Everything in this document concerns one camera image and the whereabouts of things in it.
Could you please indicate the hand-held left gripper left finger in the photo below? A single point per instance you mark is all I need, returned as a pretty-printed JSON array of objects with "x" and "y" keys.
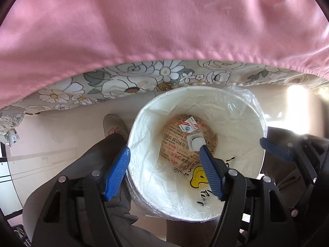
[{"x": 117, "y": 175}]

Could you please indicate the brown printed paper sheet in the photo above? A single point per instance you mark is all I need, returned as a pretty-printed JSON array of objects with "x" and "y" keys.
[{"x": 174, "y": 146}]

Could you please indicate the person's left trouser leg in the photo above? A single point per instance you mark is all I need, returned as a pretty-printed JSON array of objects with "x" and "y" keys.
[{"x": 84, "y": 159}]

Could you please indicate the floral bed sheet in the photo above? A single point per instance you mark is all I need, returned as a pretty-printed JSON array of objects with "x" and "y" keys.
[{"x": 115, "y": 82}]

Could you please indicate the small red striped box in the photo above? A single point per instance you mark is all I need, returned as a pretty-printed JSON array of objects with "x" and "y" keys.
[{"x": 189, "y": 124}]

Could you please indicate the white round waste bin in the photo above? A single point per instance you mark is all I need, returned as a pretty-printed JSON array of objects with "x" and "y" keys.
[{"x": 244, "y": 159}]

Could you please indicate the white plastic cup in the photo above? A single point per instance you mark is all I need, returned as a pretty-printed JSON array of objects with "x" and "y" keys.
[{"x": 194, "y": 142}]

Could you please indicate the white cabinet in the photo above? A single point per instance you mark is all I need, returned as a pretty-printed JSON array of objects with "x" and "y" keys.
[{"x": 7, "y": 185}]

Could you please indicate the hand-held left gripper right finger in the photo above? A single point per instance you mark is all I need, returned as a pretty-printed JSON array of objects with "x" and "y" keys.
[{"x": 210, "y": 175}]

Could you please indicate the plastic liner bag yellow smiley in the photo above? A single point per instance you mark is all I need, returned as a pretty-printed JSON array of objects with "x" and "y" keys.
[{"x": 196, "y": 181}]

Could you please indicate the pink cloth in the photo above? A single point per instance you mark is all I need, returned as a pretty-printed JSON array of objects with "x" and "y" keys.
[{"x": 154, "y": 18}]

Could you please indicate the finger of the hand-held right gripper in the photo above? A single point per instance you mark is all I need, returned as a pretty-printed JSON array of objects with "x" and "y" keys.
[
  {"x": 320, "y": 146},
  {"x": 275, "y": 149}
]

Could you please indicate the grey shoe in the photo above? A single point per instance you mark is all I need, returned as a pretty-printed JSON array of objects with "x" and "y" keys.
[{"x": 113, "y": 123}]

